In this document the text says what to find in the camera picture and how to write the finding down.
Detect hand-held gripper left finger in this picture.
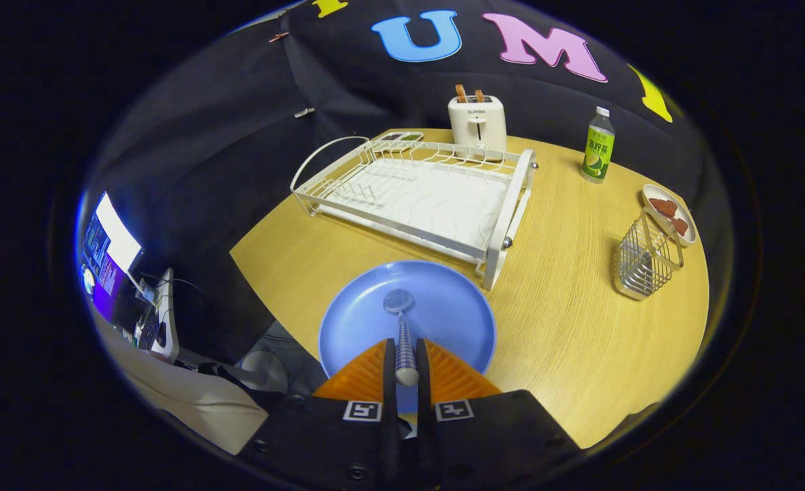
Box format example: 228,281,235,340
237,338,400,491

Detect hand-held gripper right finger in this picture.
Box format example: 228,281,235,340
415,338,582,491

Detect blue plate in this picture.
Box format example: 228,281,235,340
318,260,497,413

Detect spoon with checkered handle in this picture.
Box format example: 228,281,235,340
383,288,420,387

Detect white wire dish rack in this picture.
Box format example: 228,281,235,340
289,135,538,291

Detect metal wire basket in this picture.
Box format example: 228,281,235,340
612,208,685,301

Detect small white dish with snacks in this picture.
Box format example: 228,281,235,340
641,184,699,247

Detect person's beige clothing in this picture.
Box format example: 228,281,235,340
99,321,270,456

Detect white device stand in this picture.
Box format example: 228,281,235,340
149,267,180,363

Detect white compartment seasoning tray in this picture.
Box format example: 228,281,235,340
373,131,425,152

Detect white toaster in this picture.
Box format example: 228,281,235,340
448,94,508,162

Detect green tea bottle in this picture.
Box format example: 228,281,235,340
581,106,616,184

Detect computer monitor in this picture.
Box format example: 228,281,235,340
78,191,144,321

